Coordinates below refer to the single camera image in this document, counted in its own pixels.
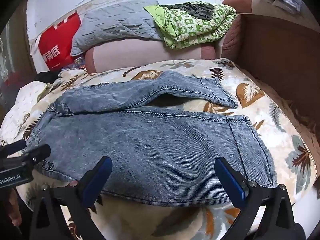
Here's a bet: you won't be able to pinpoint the person's left hand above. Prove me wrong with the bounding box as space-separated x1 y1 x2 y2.
4 192 22 228

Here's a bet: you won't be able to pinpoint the blue denim pants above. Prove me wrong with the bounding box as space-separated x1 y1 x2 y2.
22 70 278 208

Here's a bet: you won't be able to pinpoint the leaf print blanket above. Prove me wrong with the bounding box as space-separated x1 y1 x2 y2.
0 58 318 240

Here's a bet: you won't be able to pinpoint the pink and brown sofa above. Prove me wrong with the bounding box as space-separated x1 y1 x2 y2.
85 0 320 140

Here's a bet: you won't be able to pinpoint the red shopping bag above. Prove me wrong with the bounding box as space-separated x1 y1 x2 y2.
37 12 82 72

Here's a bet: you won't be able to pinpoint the dark green garment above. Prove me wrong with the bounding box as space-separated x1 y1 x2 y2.
162 2 215 21

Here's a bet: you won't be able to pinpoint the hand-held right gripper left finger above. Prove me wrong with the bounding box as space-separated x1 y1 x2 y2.
30 156 113 240

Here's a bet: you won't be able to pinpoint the grey quilted pillow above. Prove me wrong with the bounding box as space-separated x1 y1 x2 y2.
70 0 165 57

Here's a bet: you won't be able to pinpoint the colourful small box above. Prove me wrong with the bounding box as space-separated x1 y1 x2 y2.
61 57 87 72

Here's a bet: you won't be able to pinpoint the dark floral cabinet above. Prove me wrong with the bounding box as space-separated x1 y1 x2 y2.
0 36 34 93

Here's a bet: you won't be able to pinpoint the white printed sheet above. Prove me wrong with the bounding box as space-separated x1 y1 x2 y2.
0 82 49 140

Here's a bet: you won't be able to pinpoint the green patterned quilt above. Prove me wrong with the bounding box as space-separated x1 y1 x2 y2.
143 2 237 50

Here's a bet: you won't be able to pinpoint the dark cloth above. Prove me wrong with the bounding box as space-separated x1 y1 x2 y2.
37 71 61 84

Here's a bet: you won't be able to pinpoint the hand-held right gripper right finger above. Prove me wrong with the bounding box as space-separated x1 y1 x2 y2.
214 157 307 240

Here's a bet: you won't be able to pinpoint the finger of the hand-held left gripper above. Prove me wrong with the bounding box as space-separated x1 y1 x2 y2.
21 144 52 164
0 139 27 155

